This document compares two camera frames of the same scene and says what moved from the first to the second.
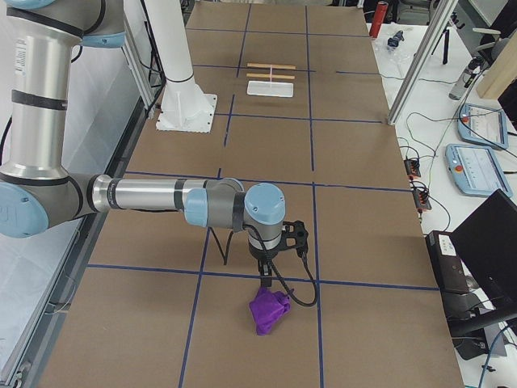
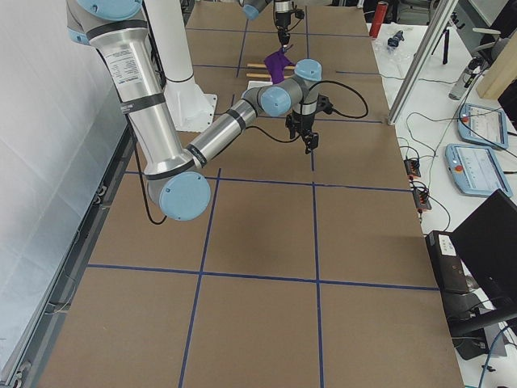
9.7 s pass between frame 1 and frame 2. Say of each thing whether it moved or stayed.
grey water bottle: stayed
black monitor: stayed
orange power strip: stayed
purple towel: moved
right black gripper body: moved
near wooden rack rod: stayed
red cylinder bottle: stayed
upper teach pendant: stayed
